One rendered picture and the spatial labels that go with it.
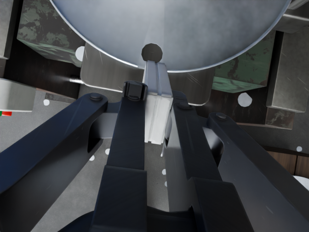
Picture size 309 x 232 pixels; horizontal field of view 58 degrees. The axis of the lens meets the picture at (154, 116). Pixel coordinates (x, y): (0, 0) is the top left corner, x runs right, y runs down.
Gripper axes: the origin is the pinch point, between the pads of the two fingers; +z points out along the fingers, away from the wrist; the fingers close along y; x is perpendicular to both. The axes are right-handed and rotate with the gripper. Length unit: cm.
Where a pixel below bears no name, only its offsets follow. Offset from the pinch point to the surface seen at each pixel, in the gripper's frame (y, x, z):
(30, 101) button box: -20.1, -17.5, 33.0
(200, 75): 5.6, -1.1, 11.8
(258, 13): 10.8, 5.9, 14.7
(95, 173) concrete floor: -10, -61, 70
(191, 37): 3.9, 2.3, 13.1
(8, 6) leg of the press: -21.3, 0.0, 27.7
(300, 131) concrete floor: 68, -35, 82
